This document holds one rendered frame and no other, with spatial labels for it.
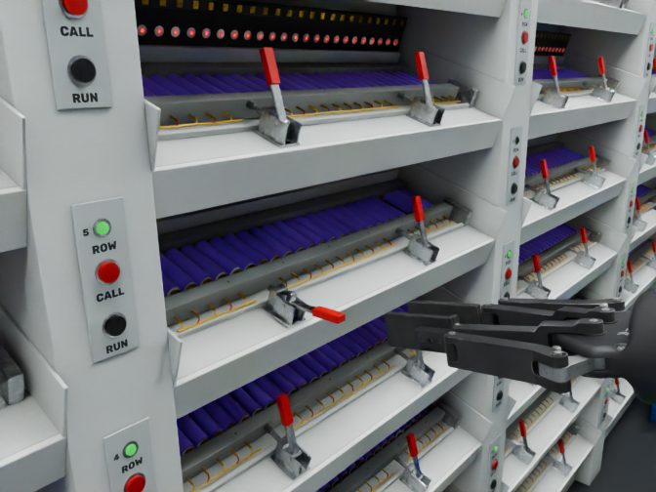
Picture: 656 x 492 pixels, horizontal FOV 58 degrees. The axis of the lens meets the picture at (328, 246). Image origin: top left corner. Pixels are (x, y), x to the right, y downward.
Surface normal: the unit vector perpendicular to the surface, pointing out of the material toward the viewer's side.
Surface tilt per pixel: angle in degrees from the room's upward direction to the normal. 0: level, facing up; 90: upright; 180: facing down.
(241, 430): 19
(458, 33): 90
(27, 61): 90
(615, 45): 90
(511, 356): 91
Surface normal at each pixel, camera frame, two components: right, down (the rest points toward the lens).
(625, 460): -0.02, -0.96
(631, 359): -0.67, 0.13
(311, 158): 0.71, 0.48
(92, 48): 0.75, 0.17
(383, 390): 0.23, -0.85
